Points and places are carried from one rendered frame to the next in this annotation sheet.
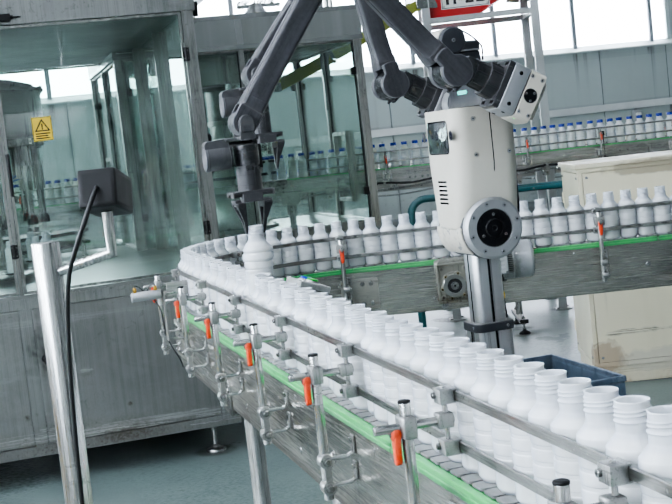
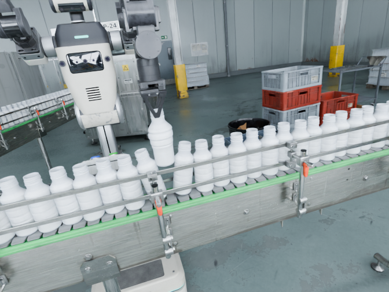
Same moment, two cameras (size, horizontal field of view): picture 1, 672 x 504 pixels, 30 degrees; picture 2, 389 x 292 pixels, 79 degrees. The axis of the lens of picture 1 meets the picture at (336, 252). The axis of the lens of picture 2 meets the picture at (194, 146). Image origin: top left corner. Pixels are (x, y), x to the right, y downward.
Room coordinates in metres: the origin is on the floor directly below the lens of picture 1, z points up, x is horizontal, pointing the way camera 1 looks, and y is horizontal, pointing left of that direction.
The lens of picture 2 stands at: (2.76, 0.83, 1.41)
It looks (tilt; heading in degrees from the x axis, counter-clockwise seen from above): 21 degrees down; 272
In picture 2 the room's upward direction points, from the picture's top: 7 degrees counter-clockwise
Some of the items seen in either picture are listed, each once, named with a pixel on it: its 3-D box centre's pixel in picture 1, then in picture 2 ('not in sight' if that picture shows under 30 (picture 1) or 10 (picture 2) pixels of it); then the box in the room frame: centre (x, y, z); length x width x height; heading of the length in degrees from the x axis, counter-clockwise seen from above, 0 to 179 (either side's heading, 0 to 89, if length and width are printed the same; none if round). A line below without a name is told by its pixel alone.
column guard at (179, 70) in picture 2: not in sight; (180, 81); (3.25, -7.60, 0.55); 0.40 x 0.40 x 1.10; 16
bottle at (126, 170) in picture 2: (248, 305); (129, 182); (2.98, 0.22, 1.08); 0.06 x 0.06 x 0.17
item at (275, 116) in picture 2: not in sight; (289, 112); (1.57, -2.20, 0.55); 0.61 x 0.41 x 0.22; 23
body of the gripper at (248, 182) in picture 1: (249, 182); (149, 72); (2.88, 0.18, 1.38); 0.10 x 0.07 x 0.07; 106
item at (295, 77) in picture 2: not in sight; (291, 77); (1.57, -2.20, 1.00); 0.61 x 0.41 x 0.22; 23
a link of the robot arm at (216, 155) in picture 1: (227, 143); (145, 32); (2.87, 0.22, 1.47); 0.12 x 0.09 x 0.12; 105
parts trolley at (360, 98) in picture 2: not in sight; (349, 86); (-0.23, -3.91, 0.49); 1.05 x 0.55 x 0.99; 16
